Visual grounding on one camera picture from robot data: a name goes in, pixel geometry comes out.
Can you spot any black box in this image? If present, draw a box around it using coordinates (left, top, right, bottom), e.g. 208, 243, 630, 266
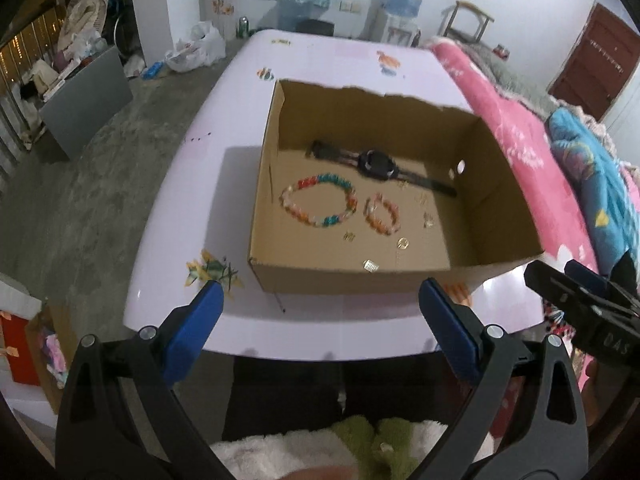
296, 19, 335, 37

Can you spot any bicycle wheel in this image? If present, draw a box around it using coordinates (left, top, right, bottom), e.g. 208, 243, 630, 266
112, 2, 137, 42

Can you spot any pink bead bracelet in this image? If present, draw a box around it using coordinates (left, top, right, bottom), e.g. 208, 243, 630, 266
363, 194, 401, 236

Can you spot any pink printed blanket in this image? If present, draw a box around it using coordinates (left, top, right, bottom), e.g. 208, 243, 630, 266
432, 40, 601, 276

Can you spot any red box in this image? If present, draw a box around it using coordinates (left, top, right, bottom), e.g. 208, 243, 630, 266
0, 310, 43, 386

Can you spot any brown cardboard box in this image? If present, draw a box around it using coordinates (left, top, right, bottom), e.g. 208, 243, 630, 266
247, 79, 545, 295

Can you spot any black wrist watch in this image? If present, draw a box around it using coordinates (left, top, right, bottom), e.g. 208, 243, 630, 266
311, 140, 458, 197

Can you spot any multicoloured bead bracelet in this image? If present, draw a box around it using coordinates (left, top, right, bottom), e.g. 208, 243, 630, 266
280, 172, 358, 228

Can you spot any grey board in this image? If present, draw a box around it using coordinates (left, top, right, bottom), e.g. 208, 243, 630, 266
40, 45, 133, 161

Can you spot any cardboard box with clothes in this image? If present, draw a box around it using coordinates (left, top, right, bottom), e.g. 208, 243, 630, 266
25, 305, 76, 413

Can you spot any metal railing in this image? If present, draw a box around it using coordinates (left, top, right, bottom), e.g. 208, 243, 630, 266
0, 10, 66, 176

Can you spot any brown wooden door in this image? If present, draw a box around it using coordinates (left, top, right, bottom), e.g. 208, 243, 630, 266
547, 2, 640, 121

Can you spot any blue printed blanket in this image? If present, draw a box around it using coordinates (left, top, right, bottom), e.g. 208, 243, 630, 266
545, 107, 636, 273

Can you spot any white green fuzzy garment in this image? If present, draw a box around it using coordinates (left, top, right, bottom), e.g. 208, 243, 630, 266
210, 415, 451, 480

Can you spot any white plastic bag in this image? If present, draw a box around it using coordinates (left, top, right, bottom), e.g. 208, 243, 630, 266
165, 20, 227, 72

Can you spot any wooden chair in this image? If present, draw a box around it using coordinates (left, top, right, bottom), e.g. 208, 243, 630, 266
441, 0, 496, 43

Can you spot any white water dispenser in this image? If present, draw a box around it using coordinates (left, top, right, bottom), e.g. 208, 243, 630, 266
380, 7, 421, 46

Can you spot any pile of clothes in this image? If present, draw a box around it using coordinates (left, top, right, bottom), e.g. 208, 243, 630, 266
57, 0, 108, 61

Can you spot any person's right forearm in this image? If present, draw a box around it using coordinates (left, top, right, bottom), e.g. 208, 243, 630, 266
575, 355, 616, 431

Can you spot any grey fuzzy blanket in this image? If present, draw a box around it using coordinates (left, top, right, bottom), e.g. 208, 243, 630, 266
425, 35, 558, 111

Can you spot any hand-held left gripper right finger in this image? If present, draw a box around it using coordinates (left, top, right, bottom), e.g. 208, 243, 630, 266
419, 277, 588, 480

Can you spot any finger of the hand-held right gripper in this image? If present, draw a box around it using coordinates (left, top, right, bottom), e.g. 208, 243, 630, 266
524, 260, 637, 322
565, 258, 640, 312

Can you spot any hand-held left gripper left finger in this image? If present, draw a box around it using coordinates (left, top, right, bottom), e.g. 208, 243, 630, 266
55, 280, 225, 480

